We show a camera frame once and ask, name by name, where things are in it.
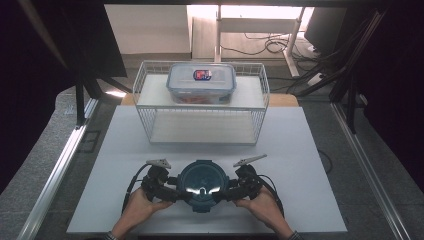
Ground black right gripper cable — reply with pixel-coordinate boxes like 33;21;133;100
257;173;285;218

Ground black metal stand with cables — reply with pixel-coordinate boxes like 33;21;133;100
286;9;389;135

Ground white power strip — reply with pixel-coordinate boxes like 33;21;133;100
305;72;325;87

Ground white desk frame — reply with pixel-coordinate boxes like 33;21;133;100
214;4;308;78

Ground white wire shelf rack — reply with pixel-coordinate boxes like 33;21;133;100
132;59;270;147

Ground person's left hand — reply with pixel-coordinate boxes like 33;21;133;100
121;187;174;232

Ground clear rectangular container blue lid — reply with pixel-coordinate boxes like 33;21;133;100
165;62;238;105

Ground person's right hand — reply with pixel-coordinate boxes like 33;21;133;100
232;185;285;232

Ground aluminium rail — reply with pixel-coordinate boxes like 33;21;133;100
329;101;410;240
16;97;100;240

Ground white cabinet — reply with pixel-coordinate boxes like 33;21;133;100
104;4;193;55

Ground thin black cable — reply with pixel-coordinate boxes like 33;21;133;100
316;148;334;175

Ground black floor cables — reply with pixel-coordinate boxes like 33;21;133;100
220;32;322;63

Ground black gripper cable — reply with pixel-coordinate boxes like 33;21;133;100
257;173;285;218
121;163;152;214

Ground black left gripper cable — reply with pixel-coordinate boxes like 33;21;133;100
121;163;152;214

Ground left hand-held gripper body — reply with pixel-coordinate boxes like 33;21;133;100
140;158;178;202

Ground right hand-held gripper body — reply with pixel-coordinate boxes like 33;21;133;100
232;153;268;201

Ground dark monitor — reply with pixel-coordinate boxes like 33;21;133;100
303;7;348;56

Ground round black lid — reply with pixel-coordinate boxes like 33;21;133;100
175;159;231;214

